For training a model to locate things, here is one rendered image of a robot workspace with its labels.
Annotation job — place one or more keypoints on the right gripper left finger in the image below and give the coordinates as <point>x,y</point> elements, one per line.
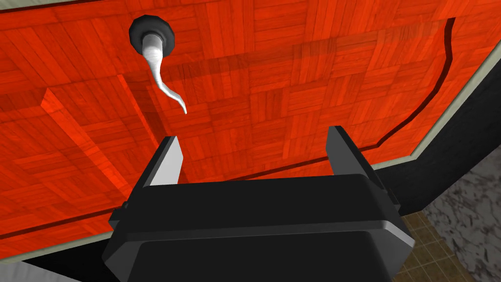
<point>169,164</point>

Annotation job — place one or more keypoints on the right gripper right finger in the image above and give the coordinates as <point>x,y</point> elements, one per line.
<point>346,156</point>

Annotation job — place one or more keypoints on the red wooden door leaf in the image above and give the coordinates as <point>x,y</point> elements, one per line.
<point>274,90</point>

